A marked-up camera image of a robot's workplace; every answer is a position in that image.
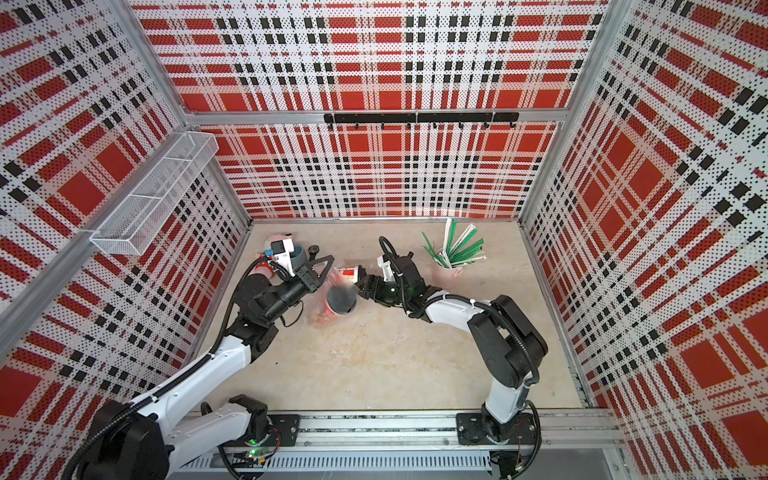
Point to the black wall hook rail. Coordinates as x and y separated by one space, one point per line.
357 119

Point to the clear plastic carrier bag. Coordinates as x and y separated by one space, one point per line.
331 280

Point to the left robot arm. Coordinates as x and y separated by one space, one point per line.
150 437

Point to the white wire mesh basket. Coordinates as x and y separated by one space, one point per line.
134 224

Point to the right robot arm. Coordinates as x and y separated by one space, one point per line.
511 348

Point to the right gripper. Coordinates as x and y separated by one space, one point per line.
375 293

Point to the pink straw holder cup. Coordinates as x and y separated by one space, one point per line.
445 278

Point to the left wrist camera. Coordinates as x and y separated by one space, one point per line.
280 254

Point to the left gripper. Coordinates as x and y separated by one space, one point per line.
308 278

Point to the pink plush pig toy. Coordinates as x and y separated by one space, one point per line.
265 267

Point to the teal ceramic cup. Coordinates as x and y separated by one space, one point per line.
298 257

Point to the black wristwatch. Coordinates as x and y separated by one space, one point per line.
313 249

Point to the green white wrapped straws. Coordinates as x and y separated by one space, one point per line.
458 248

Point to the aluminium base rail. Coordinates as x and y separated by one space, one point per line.
542 444

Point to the red milk tea cup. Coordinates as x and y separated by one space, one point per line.
338 301
351 275

